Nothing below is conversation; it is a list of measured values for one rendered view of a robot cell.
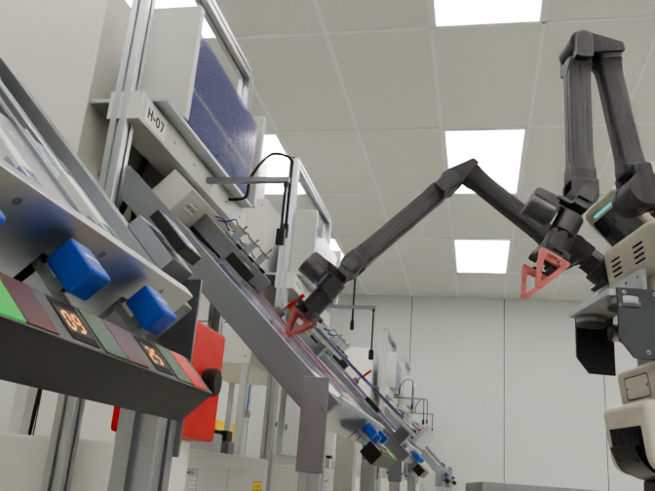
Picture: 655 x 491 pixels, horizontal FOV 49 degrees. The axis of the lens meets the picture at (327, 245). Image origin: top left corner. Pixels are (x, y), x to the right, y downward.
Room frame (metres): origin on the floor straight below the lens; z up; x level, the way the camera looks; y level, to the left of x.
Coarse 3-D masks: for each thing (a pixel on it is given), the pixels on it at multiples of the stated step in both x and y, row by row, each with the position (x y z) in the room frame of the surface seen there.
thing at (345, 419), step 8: (344, 400) 1.41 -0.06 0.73; (336, 408) 1.42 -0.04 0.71; (344, 408) 1.47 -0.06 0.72; (352, 408) 1.52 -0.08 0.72; (328, 416) 1.42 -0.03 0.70; (336, 416) 1.47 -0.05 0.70; (344, 416) 1.53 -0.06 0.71; (352, 416) 1.59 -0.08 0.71; (360, 416) 1.65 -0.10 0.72; (368, 416) 1.74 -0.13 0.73; (328, 424) 1.48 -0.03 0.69; (336, 424) 1.53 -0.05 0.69; (344, 424) 1.59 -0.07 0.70; (352, 424) 1.66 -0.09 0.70; (360, 424) 1.73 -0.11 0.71; (376, 424) 1.90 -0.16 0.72; (336, 432) 1.60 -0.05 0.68; (344, 432) 1.67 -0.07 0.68; (352, 432) 1.74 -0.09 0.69; (360, 440) 1.92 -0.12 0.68
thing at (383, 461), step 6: (366, 444) 1.69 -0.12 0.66; (372, 444) 1.69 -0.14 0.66; (366, 450) 1.69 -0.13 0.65; (372, 450) 1.69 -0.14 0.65; (378, 450) 1.69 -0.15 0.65; (366, 456) 1.69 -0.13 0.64; (372, 456) 1.69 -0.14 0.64; (378, 456) 1.69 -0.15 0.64; (384, 456) 1.74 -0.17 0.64; (372, 462) 1.69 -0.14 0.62; (378, 462) 1.75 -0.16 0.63; (384, 462) 1.83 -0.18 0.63; (390, 462) 1.92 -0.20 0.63; (384, 468) 1.93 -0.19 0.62
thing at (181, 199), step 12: (168, 180) 1.68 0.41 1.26; (180, 180) 1.67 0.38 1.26; (156, 192) 1.68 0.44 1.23; (168, 192) 1.68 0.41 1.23; (180, 192) 1.67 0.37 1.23; (192, 192) 1.67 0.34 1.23; (168, 204) 1.67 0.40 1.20; (180, 204) 1.68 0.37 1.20; (192, 204) 1.71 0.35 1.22; (204, 204) 1.75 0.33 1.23; (180, 216) 1.73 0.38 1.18; (192, 216) 1.76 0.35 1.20
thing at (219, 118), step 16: (208, 48) 1.68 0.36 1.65; (208, 64) 1.69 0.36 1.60; (208, 80) 1.70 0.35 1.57; (224, 80) 1.81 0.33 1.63; (192, 96) 1.64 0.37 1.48; (208, 96) 1.72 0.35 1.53; (224, 96) 1.83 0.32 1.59; (192, 112) 1.64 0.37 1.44; (208, 112) 1.73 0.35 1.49; (224, 112) 1.84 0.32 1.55; (240, 112) 1.96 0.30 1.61; (192, 128) 1.65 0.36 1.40; (208, 128) 1.75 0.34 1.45; (224, 128) 1.86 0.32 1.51; (240, 128) 1.98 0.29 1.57; (256, 128) 2.13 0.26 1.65; (208, 144) 1.76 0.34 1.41; (224, 144) 1.87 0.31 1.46; (240, 144) 2.00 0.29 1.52; (224, 160) 1.89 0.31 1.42; (240, 160) 2.01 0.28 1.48; (240, 176) 2.03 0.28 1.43
